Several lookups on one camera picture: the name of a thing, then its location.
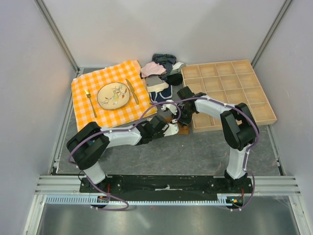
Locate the brown underwear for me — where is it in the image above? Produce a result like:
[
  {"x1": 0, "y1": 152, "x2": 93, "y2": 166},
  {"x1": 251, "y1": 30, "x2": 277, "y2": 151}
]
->
[{"x1": 165, "y1": 117, "x2": 189, "y2": 135}]

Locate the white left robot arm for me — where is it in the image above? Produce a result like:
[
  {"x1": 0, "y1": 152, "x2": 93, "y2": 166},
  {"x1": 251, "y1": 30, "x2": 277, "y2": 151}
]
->
[{"x1": 66, "y1": 115, "x2": 170, "y2": 192}]

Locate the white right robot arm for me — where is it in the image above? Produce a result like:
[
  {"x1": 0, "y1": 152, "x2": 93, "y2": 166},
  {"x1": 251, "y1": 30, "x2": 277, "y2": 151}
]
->
[{"x1": 173, "y1": 86, "x2": 260, "y2": 193}]

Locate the navy blue underwear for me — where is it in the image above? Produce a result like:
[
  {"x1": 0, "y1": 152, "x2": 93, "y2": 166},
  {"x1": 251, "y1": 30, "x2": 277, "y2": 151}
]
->
[{"x1": 149, "y1": 85, "x2": 173, "y2": 103}]

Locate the black underwear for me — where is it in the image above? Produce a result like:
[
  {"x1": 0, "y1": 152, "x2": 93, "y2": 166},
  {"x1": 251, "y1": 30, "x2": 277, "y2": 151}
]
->
[{"x1": 166, "y1": 73, "x2": 183, "y2": 86}]

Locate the grey beige underwear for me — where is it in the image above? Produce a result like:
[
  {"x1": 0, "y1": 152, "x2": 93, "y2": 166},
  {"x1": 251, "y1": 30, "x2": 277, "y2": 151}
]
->
[{"x1": 145, "y1": 75, "x2": 169, "y2": 93}]

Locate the white grey underwear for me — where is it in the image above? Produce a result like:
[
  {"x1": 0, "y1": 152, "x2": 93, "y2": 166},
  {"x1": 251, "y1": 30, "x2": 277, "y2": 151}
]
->
[{"x1": 169, "y1": 62, "x2": 186, "y2": 75}]

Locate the striped dark underwear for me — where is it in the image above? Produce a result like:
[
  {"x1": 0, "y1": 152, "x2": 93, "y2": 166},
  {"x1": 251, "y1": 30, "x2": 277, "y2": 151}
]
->
[{"x1": 152, "y1": 53, "x2": 177, "y2": 72}]

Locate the pink underwear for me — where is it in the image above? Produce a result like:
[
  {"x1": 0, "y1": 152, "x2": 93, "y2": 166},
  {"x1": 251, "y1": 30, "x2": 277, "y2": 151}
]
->
[{"x1": 141, "y1": 62, "x2": 166, "y2": 78}]

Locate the wooden compartment tray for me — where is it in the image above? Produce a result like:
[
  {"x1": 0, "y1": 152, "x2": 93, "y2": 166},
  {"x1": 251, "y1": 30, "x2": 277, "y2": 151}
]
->
[{"x1": 181, "y1": 60, "x2": 277, "y2": 126}]

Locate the gold knife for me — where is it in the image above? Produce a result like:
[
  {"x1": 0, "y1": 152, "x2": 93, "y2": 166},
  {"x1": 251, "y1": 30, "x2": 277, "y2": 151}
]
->
[{"x1": 126, "y1": 79, "x2": 139, "y2": 105}]

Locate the beige floral plate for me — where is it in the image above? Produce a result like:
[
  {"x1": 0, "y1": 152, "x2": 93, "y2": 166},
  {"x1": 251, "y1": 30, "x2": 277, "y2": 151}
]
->
[{"x1": 97, "y1": 82, "x2": 131, "y2": 110}]

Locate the gold fork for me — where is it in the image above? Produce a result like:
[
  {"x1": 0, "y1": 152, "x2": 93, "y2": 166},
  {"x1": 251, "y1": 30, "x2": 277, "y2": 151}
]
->
[{"x1": 85, "y1": 89, "x2": 97, "y2": 118}]

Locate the orange checkered cloth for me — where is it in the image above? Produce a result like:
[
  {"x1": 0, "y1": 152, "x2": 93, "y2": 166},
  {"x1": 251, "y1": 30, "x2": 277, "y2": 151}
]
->
[{"x1": 71, "y1": 60, "x2": 157, "y2": 131}]

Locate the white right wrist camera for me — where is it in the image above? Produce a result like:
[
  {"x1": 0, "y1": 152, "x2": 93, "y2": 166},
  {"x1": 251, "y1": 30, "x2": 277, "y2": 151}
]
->
[{"x1": 161, "y1": 104, "x2": 178, "y2": 115}]

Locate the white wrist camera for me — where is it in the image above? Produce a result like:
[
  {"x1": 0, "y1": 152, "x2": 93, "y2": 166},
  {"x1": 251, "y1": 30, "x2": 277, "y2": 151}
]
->
[
  {"x1": 163, "y1": 119, "x2": 179, "y2": 137},
  {"x1": 161, "y1": 104, "x2": 178, "y2": 115}
]

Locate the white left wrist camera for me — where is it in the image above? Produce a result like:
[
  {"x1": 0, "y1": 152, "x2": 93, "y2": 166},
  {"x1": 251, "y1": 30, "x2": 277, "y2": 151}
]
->
[{"x1": 163, "y1": 119, "x2": 179, "y2": 137}]

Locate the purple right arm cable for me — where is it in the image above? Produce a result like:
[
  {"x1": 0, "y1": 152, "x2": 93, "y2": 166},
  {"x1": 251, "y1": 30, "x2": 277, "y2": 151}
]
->
[{"x1": 149, "y1": 96, "x2": 260, "y2": 212}]

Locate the grey cable duct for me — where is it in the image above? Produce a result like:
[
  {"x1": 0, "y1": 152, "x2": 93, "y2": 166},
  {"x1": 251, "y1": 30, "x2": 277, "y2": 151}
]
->
[{"x1": 45, "y1": 195, "x2": 233, "y2": 206}]

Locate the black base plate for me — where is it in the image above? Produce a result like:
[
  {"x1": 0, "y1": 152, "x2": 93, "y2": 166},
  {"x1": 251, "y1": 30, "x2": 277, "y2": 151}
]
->
[{"x1": 79, "y1": 174, "x2": 254, "y2": 201}]

